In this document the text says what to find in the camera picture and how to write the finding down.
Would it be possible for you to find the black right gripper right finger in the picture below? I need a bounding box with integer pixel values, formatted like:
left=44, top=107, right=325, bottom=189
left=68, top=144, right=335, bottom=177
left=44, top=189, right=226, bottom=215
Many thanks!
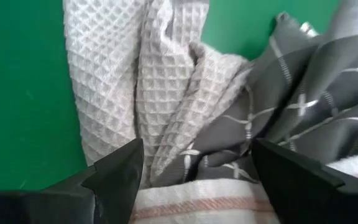
left=250, top=138, right=358, bottom=224

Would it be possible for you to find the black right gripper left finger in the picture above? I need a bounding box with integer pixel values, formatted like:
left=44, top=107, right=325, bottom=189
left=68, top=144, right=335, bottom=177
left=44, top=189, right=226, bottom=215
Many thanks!
left=0, top=138, right=145, bottom=224

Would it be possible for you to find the white towel with pink stripes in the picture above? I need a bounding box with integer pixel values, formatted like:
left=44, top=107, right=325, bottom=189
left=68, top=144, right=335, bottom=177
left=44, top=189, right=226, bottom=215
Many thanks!
left=129, top=151, right=358, bottom=224

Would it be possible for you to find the dark grey plaid towel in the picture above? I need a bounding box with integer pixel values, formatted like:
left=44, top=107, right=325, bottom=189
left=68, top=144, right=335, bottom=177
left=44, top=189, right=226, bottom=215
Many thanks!
left=150, top=0, right=358, bottom=187

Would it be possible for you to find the light grey waffle towel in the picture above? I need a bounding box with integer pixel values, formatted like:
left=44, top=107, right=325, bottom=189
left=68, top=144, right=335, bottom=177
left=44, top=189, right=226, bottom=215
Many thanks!
left=62, top=0, right=254, bottom=187

